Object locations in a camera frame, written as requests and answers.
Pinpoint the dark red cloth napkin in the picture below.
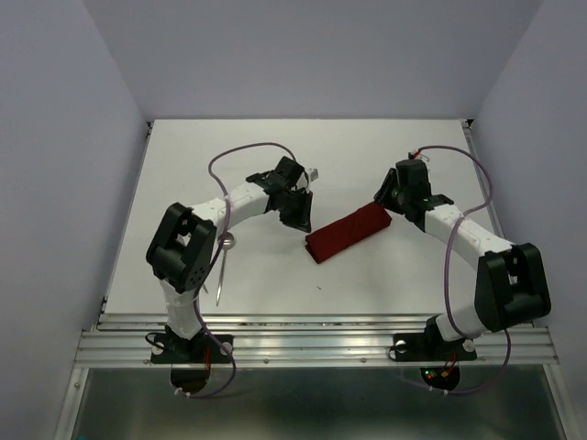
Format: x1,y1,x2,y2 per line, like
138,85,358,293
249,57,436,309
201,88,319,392
305,203,392,264

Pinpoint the silver metal spoon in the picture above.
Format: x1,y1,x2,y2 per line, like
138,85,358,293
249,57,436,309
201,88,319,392
216,231,236,306

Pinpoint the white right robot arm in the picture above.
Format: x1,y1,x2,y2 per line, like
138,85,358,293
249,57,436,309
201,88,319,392
374,159,551,358

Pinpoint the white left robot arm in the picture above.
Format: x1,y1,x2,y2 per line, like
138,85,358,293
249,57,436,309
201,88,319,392
146,157,318,361

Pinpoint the aluminium right side rail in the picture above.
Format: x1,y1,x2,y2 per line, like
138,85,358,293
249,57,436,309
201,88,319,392
460,119,505,239

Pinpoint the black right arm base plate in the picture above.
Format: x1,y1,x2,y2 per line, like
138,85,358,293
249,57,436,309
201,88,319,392
388,333,477,363

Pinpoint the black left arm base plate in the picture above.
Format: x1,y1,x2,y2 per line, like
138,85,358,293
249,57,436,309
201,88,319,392
145,332,230,365

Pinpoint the aluminium front frame rail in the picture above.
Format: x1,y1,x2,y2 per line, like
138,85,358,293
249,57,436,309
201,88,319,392
72,313,561,368

